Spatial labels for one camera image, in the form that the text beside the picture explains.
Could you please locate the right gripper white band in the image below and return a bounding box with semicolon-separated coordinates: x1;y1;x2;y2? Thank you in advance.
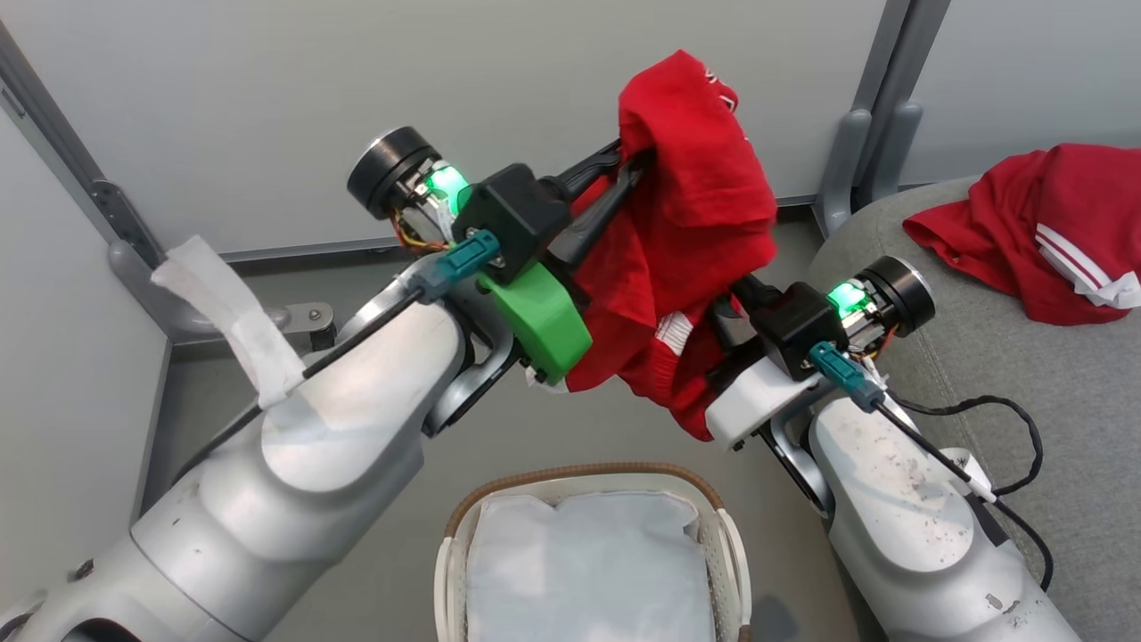
704;256;937;451

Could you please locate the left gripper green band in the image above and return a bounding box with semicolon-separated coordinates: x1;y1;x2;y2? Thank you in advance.
346;125;657;387

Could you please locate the red shirt with white trim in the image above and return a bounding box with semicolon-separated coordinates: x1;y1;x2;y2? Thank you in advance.
902;143;1141;326
564;49;778;442

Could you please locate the light grey fabric sofa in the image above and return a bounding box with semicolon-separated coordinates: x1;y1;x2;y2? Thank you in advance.
807;174;1141;642

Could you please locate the white basket with brown rim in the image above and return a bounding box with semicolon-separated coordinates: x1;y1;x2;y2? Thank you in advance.
434;462;754;642

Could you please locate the white basket liner cloth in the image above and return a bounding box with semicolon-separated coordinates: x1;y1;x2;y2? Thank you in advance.
465;492;718;642

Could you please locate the white tape strip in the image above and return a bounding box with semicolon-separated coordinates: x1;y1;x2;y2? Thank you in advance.
152;235;308;409

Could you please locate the grey partition foot bracket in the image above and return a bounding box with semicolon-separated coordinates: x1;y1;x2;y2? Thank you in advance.
816;100;925;237
109;239;338;350

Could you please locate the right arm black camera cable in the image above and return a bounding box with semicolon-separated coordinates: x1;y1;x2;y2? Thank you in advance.
809;343;1055;591

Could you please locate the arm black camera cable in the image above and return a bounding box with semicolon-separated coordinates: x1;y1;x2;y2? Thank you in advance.
809;343;1055;591
169;229;502;487

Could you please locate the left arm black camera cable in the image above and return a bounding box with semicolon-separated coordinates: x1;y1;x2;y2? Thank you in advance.
169;229;502;487

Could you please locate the grey partition base rail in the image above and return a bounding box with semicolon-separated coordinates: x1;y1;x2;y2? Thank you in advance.
218;194;825;265

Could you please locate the thin black looped cable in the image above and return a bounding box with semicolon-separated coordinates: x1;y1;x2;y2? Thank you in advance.
891;394;1045;497

